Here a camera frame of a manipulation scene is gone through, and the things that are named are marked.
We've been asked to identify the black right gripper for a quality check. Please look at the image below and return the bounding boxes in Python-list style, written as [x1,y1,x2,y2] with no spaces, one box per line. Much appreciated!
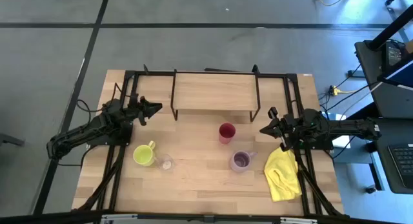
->
[259,107,296,152]

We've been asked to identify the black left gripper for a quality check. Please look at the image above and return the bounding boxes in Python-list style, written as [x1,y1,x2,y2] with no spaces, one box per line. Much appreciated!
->
[128,95,163,127]

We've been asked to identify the pink ribbed mug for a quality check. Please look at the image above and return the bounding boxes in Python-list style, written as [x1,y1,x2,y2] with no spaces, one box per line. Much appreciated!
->
[229,150,258,173]

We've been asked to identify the red plastic cup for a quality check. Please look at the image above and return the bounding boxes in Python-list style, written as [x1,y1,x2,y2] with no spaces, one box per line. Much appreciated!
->
[218,122,237,145]

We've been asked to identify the yellow-green mug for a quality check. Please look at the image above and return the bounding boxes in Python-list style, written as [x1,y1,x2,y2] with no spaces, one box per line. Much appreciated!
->
[133,140,157,167]

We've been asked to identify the clear glass mug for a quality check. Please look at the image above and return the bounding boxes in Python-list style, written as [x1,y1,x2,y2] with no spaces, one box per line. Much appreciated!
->
[154,154,176,172]

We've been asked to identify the wooden shelf with black legs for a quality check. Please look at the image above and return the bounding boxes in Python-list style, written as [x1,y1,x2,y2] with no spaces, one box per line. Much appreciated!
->
[170,68,261,123]

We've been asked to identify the yellow cloth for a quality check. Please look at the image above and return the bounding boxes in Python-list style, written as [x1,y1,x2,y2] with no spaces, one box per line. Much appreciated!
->
[263,147,303,203]

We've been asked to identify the yellow power plug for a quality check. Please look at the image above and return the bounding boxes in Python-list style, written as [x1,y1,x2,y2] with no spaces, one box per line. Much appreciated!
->
[328,85,356,96]

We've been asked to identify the dark grey desk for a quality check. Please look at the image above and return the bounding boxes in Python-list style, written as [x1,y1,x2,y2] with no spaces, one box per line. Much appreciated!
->
[354,39,413,194]

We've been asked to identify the black keyboard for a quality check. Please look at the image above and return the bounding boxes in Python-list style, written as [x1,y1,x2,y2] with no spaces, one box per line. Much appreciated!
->
[388,143,413,190]

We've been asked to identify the black arm base cable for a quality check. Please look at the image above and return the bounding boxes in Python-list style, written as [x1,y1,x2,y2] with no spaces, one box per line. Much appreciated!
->
[76,99,105,114]

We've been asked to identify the black metal table frame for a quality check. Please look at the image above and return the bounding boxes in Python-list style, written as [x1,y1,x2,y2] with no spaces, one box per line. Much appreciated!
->
[71,64,351,224]

